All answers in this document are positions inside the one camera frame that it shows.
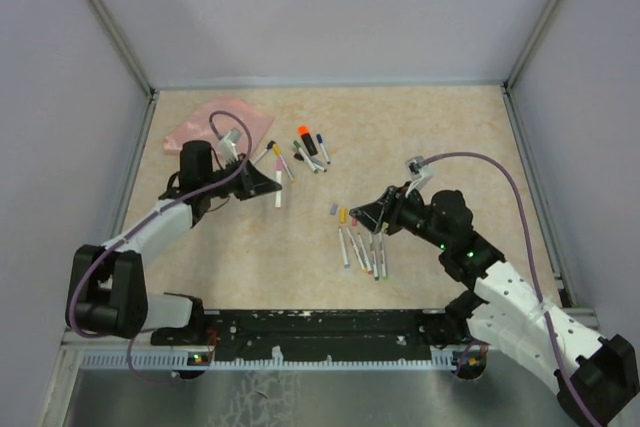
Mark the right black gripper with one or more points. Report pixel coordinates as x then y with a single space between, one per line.
388 208

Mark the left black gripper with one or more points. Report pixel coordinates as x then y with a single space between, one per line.
253 182

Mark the light green capped marker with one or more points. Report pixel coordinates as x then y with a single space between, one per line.
383 260

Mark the orange white marker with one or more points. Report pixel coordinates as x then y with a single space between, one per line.
283 162

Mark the magenta capped marker pen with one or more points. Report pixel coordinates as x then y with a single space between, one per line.
364 254

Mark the yellow capped marker pen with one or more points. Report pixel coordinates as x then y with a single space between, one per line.
357 251

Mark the lavender marker pen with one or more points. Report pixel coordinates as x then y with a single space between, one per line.
344 254

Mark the blue capped marker pen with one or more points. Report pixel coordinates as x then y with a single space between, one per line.
323 148

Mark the dark green capped marker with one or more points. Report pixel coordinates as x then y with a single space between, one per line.
373 257

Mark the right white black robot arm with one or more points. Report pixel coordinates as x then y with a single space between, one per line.
592 377

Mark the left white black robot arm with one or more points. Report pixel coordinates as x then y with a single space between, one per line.
108 295

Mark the pink plastic bag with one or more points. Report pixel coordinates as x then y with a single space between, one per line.
197 125

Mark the orange capped black highlighter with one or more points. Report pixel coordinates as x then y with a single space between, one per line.
307 140

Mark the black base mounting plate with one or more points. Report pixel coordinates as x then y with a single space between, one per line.
318 335

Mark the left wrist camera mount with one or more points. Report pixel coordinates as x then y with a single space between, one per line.
227 146

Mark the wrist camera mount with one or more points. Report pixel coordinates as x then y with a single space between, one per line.
227 146
420 174

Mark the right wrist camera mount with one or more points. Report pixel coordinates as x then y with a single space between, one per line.
420 174

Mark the aluminium frame rail right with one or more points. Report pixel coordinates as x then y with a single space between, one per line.
532 44

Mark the aluminium frame rail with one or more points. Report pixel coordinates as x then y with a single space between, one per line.
117 37
532 44

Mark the white slotted cable duct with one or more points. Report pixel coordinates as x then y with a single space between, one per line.
194 361

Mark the aluminium frame rail left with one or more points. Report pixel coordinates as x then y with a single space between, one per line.
117 37

